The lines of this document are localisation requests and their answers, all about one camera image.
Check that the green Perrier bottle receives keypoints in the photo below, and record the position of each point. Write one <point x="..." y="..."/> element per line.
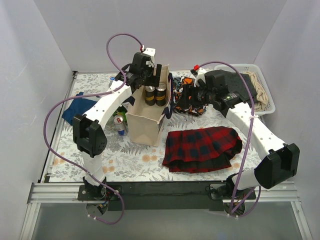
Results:
<point x="122" y="111"/>

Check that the white plastic basket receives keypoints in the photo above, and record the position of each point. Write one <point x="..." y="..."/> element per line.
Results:
<point x="245" y="82"/>

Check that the red plaid skirt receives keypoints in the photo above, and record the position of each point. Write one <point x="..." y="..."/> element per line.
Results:
<point x="201" y="150"/>

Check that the blue folded garment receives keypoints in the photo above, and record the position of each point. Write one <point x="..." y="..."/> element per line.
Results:
<point x="78" y="107"/>

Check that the beige canvas tote bag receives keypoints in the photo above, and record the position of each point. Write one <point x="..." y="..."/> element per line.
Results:
<point x="145" y="122"/>

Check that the dark grey dotted cloth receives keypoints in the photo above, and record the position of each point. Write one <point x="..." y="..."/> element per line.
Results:
<point x="235" y="84"/>

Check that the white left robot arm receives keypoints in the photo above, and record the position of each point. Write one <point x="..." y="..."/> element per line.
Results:
<point x="88" y="128"/>

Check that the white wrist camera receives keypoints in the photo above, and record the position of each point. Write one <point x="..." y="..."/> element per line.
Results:
<point x="150" y="52"/>
<point x="199" y="77"/>

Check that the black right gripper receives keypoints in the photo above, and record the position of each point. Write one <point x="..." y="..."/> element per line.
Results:
<point x="194" y="94"/>

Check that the silver can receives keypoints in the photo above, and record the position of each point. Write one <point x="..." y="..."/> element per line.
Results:
<point x="160" y="95"/>
<point x="150" y="95"/>

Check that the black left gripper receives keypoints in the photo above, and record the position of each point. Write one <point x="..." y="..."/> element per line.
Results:
<point x="152" y="78"/>

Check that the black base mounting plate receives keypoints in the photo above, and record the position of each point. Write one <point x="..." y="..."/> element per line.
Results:
<point x="171" y="195"/>

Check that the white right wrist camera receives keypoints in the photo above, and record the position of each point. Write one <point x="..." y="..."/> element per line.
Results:
<point x="199" y="77"/>

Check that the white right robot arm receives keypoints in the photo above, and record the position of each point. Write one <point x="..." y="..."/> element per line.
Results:
<point x="279" y="161"/>

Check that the beige cloth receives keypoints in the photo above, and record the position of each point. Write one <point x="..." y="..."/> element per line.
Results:
<point x="262" y="97"/>

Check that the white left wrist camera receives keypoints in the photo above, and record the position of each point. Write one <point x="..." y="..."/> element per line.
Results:
<point x="150" y="52"/>

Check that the orange black patterned garment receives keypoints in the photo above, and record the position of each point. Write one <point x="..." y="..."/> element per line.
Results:
<point x="196" y="109"/>

